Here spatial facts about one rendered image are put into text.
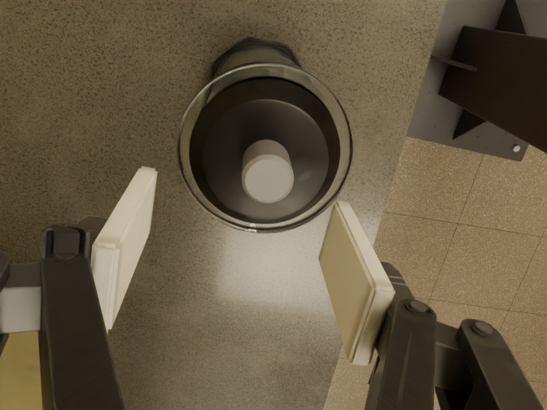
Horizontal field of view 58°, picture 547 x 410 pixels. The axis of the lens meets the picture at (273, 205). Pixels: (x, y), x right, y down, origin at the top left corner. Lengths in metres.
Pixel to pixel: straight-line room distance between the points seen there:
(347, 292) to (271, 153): 0.11
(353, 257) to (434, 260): 1.63
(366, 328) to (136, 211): 0.08
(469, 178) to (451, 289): 0.42
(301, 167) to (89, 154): 0.32
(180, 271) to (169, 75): 0.23
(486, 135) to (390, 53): 1.15
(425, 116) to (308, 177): 1.29
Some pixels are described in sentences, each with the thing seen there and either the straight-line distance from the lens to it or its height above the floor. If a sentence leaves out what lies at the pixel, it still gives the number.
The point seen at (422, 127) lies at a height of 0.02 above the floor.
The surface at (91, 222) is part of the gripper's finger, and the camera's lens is 0.18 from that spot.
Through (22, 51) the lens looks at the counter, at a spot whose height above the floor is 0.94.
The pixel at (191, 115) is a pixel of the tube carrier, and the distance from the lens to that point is 0.30.
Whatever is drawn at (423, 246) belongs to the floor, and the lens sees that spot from 1.76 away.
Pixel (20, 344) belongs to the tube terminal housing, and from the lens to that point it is 0.65.
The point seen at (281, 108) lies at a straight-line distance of 0.28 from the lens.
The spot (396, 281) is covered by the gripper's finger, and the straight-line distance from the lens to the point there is 0.18.
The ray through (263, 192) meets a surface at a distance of 0.26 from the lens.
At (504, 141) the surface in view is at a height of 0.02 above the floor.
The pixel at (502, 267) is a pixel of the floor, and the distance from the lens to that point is 1.91.
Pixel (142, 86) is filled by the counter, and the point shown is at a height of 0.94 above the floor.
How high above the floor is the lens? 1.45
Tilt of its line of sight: 66 degrees down
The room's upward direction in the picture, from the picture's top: 173 degrees clockwise
